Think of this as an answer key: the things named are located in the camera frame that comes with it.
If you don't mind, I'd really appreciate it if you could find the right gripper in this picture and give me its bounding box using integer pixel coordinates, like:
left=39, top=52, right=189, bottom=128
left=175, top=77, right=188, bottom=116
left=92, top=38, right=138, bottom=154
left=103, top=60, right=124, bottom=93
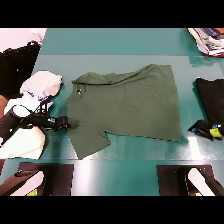
left=187, top=119, right=212, bottom=141

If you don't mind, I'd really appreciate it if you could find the green polo shirt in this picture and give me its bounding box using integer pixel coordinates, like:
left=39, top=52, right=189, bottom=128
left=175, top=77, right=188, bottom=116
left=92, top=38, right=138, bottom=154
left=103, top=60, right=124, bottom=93
left=64, top=63, right=182, bottom=161

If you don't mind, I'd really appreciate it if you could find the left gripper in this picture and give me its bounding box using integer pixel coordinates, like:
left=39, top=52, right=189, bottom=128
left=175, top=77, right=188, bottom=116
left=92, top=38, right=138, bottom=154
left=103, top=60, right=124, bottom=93
left=49, top=115, right=72, bottom=132

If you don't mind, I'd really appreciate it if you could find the black garment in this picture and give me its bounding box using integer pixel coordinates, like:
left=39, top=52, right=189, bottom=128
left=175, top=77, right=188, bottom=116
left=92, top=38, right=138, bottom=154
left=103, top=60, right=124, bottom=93
left=0, top=40, right=42, bottom=100
left=194, top=77, right=224, bottom=128

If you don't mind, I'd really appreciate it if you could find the heap of clothes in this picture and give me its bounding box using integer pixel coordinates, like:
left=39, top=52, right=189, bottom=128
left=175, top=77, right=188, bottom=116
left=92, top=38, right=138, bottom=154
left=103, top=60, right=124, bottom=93
left=187, top=27, right=224, bottom=58

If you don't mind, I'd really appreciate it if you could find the pink garment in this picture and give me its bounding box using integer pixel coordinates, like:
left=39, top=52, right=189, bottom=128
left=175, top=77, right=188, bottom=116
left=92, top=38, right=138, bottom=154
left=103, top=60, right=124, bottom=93
left=19, top=70, right=64, bottom=101

